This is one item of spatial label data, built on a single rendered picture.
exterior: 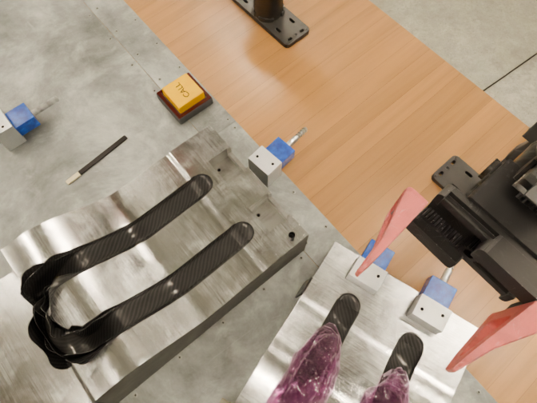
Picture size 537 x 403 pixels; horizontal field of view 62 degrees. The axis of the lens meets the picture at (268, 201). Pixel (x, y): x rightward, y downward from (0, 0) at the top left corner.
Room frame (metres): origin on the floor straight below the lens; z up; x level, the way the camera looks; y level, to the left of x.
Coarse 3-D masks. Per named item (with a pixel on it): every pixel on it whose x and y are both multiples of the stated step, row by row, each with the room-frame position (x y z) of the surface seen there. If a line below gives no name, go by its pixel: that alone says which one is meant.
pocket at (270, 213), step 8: (264, 200) 0.28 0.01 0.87; (272, 200) 0.28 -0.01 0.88; (256, 208) 0.27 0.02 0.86; (264, 208) 0.27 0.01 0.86; (272, 208) 0.27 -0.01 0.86; (280, 208) 0.26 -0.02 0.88; (256, 216) 0.25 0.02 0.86; (264, 216) 0.25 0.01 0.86; (272, 216) 0.25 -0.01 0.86; (280, 216) 0.25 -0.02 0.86; (264, 224) 0.24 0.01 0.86; (272, 224) 0.24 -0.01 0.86
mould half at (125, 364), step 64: (128, 192) 0.28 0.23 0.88; (256, 192) 0.28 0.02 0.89; (128, 256) 0.17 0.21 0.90; (192, 256) 0.18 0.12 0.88; (256, 256) 0.18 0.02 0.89; (0, 320) 0.08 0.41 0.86; (64, 320) 0.07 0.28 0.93; (192, 320) 0.08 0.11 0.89; (0, 384) -0.01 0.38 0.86; (64, 384) -0.01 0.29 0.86; (128, 384) -0.01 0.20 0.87
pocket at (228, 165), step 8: (224, 152) 0.36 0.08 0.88; (216, 160) 0.35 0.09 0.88; (224, 160) 0.35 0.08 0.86; (232, 160) 0.35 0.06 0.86; (216, 168) 0.34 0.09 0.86; (224, 168) 0.34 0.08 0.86; (232, 168) 0.34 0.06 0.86; (240, 168) 0.34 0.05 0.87; (224, 176) 0.32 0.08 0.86; (232, 176) 0.32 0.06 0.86
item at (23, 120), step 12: (24, 108) 0.47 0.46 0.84; (36, 108) 0.48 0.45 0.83; (0, 120) 0.44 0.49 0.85; (12, 120) 0.44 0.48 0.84; (24, 120) 0.44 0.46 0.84; (36, 120) 0.45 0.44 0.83; (0, 132) 0.41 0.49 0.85; (12, 132) 0.42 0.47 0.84; (24, 132) 0.43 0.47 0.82; (12, 144) 0.41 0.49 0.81
